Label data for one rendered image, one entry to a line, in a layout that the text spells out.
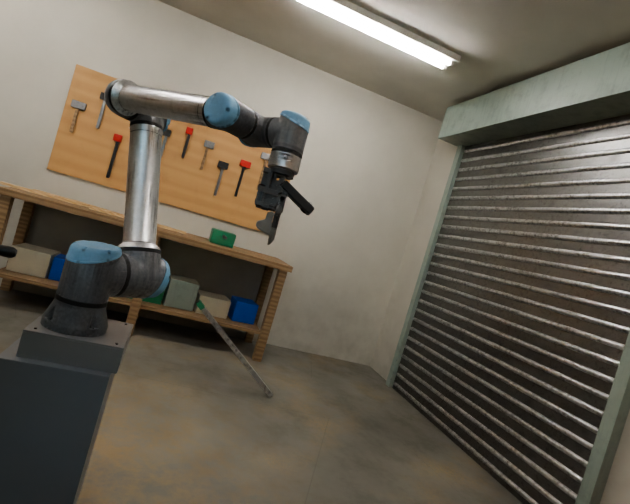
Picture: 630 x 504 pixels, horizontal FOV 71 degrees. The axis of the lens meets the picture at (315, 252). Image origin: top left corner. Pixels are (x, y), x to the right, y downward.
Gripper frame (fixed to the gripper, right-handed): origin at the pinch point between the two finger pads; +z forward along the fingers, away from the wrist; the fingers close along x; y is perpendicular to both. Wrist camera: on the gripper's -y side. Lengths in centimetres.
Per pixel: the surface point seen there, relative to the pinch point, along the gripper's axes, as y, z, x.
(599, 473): -181, 66, -83
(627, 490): -190, 68, -75
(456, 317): -152, 10, -220
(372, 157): -69, -125, -314
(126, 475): 34, 102, -60
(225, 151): 69, -85, -283
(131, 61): 161, -133, -259
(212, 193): 71, -45, -286
